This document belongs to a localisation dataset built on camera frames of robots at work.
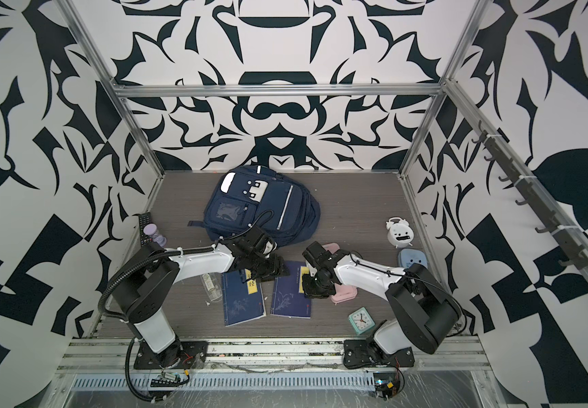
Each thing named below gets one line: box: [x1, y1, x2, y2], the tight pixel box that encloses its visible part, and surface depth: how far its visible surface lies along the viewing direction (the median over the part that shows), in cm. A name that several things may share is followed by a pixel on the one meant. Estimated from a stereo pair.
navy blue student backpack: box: [187, 164, 321, 248], surface depth 104 cm
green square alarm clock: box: [348, 306, 376, 336], surface depth 81 cm
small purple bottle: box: [142, 223, 169, 248], surface depth 94 cm
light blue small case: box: [397, 248, 429, 270], surface depth 93 cm
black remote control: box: [138, 211, 154, 248], surface depth 101 cm
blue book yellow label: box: [220, 270, 267, 328], surface depth 85 cm
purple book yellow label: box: [270, 260, 312, 320], surface depth 86 cm
